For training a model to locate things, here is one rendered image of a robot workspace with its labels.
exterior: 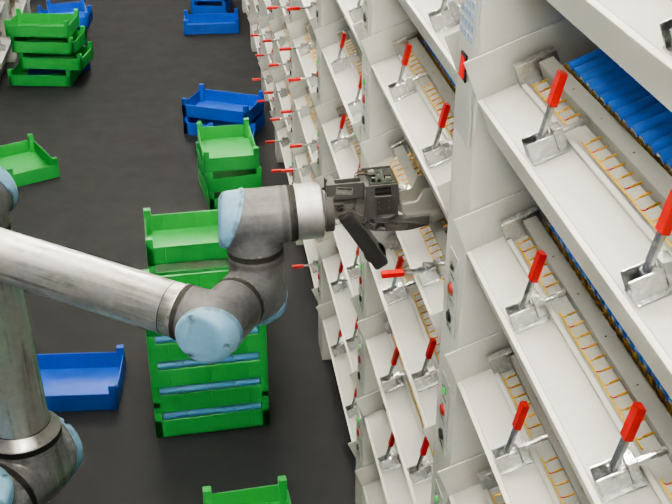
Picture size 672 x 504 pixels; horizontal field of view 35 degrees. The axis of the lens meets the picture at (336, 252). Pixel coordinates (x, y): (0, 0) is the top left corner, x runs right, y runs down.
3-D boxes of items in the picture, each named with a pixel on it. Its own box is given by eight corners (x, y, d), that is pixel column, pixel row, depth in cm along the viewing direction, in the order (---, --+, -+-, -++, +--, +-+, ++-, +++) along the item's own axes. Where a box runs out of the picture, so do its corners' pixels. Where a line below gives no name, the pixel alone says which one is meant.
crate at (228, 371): (151, 389, 270) (148, 363, 266) (148, 345, 287) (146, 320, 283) (268, 376, 275) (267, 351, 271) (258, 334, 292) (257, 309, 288)
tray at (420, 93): (458, 243, 142) (425, 159, 136) (379, 86, 195) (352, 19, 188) (599, 184, 141) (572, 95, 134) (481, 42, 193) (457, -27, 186)
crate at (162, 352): (148, 363, 266) (146, 337, 262) (146, 320, 283) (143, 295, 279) (267, 351, 271) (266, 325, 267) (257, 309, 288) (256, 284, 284)
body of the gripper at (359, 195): (403, 184, 163) (326, 191, 162) (403, 233, 168) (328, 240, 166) (394, 163, 170) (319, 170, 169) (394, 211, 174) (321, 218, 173)
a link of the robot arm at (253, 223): (218, 236, 173) (212, 180, 168) (294, 229, 174) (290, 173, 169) (220, 263, 164) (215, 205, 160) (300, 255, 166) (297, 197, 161)
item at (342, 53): (368, 164, 213) (343, 106, 206) (327, 64, 265) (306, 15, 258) (461, 124, 211) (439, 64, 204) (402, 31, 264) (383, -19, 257)
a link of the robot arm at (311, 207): (299, 250, 166) (293, 222, 174) (330, 247, 166) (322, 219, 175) (297, 199, 161) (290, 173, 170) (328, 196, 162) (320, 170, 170)
